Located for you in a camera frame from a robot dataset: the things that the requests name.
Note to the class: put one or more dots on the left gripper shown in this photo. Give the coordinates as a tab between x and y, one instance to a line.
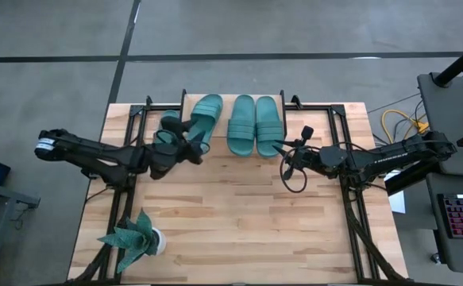
167	155

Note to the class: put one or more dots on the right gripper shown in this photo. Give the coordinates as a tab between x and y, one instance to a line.
308	157

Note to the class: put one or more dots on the teal rubber slide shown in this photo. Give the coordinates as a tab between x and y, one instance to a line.
209	111
167	139
269	127
241	127

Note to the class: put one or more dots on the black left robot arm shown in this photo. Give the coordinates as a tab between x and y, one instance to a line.
88	153

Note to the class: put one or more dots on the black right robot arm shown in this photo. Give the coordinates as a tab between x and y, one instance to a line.
394	157

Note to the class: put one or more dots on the wooden shelf black metal legs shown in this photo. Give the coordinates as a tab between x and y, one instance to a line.
190	101

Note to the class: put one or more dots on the green plant white pot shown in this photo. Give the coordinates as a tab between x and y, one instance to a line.
136	240

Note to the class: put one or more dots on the white paper sheet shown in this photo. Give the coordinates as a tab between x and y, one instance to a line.
397	198

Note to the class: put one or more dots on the grey computer desk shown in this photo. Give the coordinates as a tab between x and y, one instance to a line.
449	107

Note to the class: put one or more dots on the black monitor pole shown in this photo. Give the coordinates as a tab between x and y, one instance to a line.
459	63

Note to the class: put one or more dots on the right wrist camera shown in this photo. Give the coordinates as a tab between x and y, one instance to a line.
307	133

